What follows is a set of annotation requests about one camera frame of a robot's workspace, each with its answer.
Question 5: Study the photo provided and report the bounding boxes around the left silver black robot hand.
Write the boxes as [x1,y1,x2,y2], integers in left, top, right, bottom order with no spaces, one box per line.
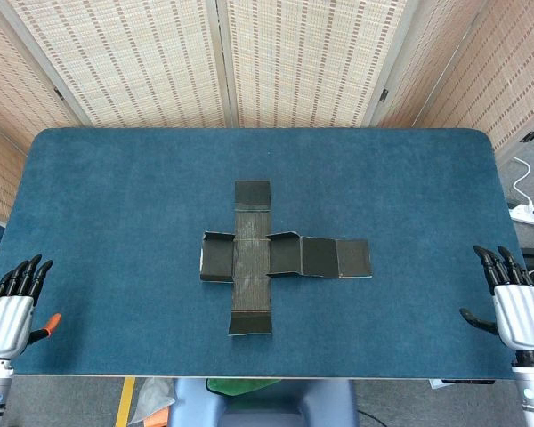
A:
[0,254,62,359]

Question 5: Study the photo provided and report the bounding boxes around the blue felt table mat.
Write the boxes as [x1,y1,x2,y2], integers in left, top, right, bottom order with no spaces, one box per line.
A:
[0,127,534,379]

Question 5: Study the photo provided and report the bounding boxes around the green cloth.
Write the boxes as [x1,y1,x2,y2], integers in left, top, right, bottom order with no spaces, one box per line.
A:
[205,377,286,397]

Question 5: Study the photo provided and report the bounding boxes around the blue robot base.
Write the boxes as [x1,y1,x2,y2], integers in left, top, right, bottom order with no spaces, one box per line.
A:
[166,377,360,427]

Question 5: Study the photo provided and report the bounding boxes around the white power strip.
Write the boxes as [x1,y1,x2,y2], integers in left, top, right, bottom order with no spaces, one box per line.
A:
[508,202,534,229]

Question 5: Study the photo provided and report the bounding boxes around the white power cable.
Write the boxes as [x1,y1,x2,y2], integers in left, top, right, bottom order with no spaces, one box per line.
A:
[511,156,534,210]

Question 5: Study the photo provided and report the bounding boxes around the clear plastic bag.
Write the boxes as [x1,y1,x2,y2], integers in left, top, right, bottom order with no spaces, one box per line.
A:
[128,377,177,426]

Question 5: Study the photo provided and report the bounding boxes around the orange item on floor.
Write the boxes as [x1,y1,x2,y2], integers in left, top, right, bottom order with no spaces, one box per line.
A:
[144,407,170,427]

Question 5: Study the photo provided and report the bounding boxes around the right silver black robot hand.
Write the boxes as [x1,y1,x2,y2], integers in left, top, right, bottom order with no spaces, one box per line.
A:
[459,245,534,357]

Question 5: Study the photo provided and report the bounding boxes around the black cardboard box cutout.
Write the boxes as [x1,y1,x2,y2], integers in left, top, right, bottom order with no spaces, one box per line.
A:
[198,180,374,337]

